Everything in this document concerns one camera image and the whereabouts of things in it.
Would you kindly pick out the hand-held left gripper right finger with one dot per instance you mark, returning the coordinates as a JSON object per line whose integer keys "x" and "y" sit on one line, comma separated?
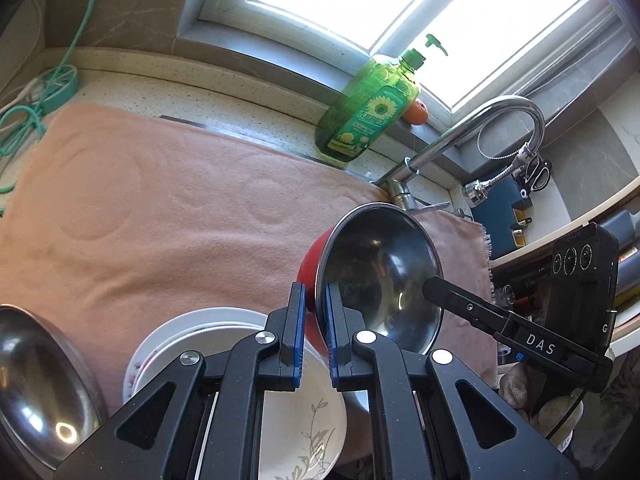
{"x": 331, "y": 340}

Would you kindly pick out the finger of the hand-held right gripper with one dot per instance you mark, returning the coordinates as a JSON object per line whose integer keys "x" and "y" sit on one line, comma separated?
{"x": 500, "y": 322}

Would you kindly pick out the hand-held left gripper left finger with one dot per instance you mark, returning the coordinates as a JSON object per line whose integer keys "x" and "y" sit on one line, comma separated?
{"x": 299, "y": 340}

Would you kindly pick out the white plate with leaf print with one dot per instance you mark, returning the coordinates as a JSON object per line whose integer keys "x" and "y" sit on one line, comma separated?
{"x": 290, "y": 410}

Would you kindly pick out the red bowl with steel inside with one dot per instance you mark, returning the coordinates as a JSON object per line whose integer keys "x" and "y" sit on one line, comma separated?
{"x": 380, "y": 270}

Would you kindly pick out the large floral plate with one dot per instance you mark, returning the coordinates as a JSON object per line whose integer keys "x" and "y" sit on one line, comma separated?
{"x": 165, "y": 327}

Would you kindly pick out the stainless steel bowl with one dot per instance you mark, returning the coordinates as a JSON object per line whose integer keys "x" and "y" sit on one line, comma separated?
{"x": 35, "y": 385}

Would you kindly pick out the person's right hand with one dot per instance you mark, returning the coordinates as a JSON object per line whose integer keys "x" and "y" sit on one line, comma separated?
{"x": 550, "y": 410}

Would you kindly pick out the blue utensil holder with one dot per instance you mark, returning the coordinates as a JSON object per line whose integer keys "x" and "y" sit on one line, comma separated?
{"x": 500, "y": 220}

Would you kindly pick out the black scissors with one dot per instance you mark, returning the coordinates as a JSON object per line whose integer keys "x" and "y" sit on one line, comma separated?
{"x": 537, "y": 172}

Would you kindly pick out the pink towel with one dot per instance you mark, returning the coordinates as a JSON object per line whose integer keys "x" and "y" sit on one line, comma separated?
{"x": 175, "y": 210}

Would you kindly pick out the chrome faucet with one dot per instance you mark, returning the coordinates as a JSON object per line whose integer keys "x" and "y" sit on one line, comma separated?
{"x": 450, "y": 137}

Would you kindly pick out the orange fruit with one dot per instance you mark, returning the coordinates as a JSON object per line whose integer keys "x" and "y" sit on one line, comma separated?
{"x": 416, "y": 112}

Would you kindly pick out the green dish soap bottle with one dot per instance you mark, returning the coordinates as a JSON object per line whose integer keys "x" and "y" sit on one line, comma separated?
{"x": 370, "y": 110}

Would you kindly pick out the green power strip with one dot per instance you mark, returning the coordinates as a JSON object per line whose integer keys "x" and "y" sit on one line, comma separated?
{"x": 62, "y": 91}

